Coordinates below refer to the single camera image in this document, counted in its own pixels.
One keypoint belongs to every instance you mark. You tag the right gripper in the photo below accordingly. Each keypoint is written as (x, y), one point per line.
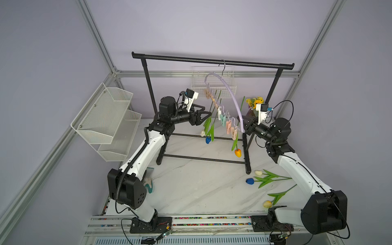
(249, 129)

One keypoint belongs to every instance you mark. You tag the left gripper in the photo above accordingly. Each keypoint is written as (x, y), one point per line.
(197, 121)

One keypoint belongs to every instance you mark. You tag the lilac clip hanger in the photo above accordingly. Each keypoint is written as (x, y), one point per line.
(229, 108)

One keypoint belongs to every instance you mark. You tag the blue tulip group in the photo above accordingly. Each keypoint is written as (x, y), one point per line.
(209, 132)
(265, 181)

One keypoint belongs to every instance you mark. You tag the yellow tulip group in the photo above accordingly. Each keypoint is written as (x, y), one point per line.
(235, 134)

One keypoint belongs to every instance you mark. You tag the white tulip group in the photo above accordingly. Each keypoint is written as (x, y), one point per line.
(266, 174)
(207, 123)

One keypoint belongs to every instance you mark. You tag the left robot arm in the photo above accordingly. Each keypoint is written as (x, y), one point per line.
(125, 184)

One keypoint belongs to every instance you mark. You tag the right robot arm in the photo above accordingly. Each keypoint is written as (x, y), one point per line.
(325, 209)

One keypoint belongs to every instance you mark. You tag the black clothes rack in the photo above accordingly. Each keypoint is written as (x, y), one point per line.
(280, 68)

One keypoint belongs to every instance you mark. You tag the sunflower bouquet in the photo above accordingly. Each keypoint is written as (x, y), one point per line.
(252, 102)

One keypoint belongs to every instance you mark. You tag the pale yellow tulip right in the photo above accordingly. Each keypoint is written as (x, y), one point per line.
(275, 197)

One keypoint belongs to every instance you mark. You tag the teal green glove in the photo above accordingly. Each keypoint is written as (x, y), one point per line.
(148, 180)

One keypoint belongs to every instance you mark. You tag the white mesh two-tier shelf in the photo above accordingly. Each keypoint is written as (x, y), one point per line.
(107, 123)

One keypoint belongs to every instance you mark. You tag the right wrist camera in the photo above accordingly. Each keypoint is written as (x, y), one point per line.
(263, 110)

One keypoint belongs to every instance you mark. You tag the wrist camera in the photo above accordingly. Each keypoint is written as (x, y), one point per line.
(190, 96)
(263, 110)

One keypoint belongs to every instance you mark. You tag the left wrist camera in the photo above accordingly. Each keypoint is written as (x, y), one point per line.
(190, 96)

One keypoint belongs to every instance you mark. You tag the white wire wall basket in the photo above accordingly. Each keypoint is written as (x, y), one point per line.
(200, 80)

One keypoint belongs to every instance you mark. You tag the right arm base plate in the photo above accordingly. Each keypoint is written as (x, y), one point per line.
(268, 222)

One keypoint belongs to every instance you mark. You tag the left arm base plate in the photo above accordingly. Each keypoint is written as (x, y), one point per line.
(157, 225)

